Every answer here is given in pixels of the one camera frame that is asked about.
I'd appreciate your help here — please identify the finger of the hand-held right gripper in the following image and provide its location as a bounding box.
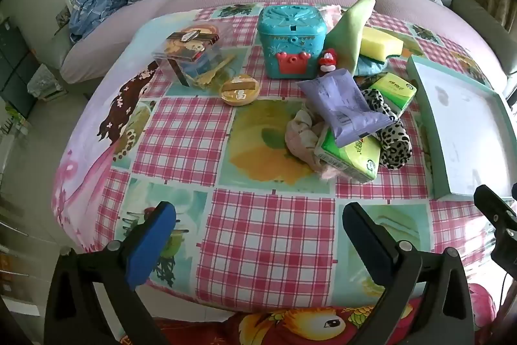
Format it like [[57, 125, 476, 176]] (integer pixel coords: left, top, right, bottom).
[[473, 184, 517, 274]]

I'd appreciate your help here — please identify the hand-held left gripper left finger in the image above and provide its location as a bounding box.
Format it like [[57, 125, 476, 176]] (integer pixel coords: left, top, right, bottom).
[[44, 201, 178, 345]]

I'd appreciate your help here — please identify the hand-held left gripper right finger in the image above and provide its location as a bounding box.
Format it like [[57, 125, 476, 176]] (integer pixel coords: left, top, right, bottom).
[[343, 201, 475, 345]]

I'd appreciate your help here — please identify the green tissue pack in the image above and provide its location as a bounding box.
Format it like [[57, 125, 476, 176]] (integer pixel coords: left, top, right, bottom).
[[313, 125, 382, 183], [369, 72, 417, 117]]

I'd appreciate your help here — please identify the white tray with teal rim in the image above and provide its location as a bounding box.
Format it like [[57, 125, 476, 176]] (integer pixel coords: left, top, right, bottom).
[[406, 55, 517, 202]]

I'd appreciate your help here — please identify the leopard print scrunchie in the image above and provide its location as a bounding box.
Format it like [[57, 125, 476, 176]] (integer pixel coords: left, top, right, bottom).
[[359, 88, 413, 170]]

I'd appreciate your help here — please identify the purple wipes pack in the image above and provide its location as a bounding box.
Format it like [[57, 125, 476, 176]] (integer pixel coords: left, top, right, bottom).
[[298, 69, 398, 148]]

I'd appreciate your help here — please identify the yellow sponge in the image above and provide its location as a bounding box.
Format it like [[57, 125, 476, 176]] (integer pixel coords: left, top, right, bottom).
[[359, 27, 405, 60]]

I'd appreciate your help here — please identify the light green cloth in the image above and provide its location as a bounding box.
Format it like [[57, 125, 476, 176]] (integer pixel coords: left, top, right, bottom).
[[326, 0, 376, 75]]

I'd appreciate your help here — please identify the red printed cloth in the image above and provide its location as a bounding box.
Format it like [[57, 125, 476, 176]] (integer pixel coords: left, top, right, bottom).
[[121, 282, 497, 345]]

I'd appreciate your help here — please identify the small wooden fork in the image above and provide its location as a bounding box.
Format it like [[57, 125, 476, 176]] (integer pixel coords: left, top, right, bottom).
[[194, 54, 236, 88]]

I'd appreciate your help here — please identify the light blue cloth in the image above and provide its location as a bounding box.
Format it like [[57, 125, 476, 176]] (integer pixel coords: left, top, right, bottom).
[[353, 54, 389, 77]]

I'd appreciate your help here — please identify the red and white plush toy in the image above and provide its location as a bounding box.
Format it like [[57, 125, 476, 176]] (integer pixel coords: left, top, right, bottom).
[[318, 50, 339, 76]]

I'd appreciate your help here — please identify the clear plastic bag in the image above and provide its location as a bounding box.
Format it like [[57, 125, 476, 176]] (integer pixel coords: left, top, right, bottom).
[[27, 64, 62, 103]]

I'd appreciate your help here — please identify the clear box with brown ribbon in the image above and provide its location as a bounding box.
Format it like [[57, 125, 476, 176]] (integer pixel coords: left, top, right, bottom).
[[151, 26, 237, 87]]

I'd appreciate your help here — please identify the teal plastic toy box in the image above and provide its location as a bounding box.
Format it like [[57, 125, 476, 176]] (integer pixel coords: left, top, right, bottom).
[[258, 4, 327, 80]]

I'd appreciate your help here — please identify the dark cabinet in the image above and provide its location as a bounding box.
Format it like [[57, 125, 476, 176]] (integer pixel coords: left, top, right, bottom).
[[0, 17, 37, 119]]

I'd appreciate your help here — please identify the pink checked cloth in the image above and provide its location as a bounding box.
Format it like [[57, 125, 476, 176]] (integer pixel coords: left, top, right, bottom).
[[321, 3, 352, 34]]

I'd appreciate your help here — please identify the blue clothing pile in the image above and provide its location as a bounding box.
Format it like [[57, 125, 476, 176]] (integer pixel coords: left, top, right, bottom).
[[69, 0, 132, 43]]

